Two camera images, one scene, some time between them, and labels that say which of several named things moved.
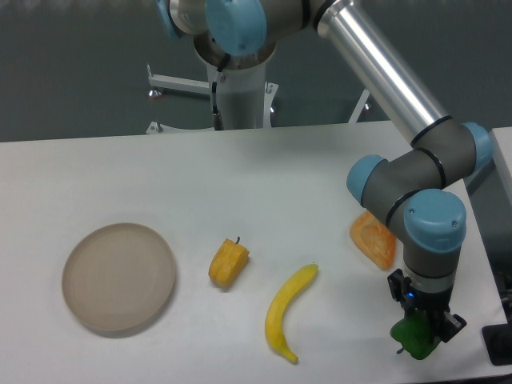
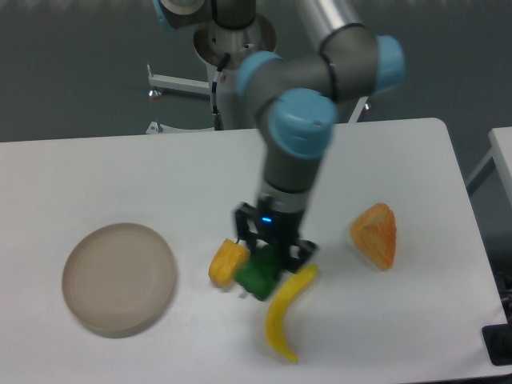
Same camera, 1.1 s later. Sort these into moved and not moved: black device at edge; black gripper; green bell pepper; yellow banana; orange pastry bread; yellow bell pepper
Moved: green bell pepper; black gripper
Not moved: yellow bell pepper; orange pastry bread; black device at edge; yellow banana
